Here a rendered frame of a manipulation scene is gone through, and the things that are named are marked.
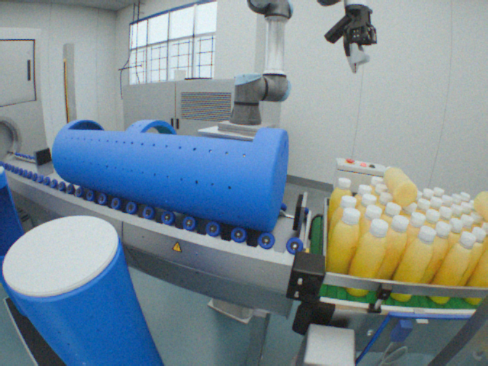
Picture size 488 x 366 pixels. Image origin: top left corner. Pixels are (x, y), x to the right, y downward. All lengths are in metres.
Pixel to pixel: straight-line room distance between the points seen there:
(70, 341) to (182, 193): 0.44
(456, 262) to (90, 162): 1.06
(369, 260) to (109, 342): 0.59
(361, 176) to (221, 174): 0.54
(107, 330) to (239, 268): 0.38
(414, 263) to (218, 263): 0.51
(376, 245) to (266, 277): 0.31
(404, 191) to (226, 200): 0.45
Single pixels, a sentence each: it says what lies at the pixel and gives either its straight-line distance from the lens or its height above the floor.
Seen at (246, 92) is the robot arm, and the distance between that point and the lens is 1.05.
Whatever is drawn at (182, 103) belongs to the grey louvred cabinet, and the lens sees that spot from 2.73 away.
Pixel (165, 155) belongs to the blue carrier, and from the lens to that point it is 0.63.
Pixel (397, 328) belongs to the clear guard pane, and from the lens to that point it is 0.60.
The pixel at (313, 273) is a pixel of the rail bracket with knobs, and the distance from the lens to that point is 0.50.
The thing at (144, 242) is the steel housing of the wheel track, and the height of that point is 0.86.
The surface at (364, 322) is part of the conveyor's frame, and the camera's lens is 0.63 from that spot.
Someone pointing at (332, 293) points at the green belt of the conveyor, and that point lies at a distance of 0.61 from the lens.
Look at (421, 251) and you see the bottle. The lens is 0.58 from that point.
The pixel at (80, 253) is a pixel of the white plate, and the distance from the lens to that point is 0.53.
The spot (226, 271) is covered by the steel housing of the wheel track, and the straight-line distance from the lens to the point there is 0.70.
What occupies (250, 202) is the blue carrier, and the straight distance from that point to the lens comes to 0.54.
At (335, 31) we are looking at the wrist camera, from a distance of 0.84.
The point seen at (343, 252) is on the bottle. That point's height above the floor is 1.00.
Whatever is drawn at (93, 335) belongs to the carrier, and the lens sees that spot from 0.56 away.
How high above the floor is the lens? 1.33
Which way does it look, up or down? 22 degrees down
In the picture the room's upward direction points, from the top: 3 degrees clockwise
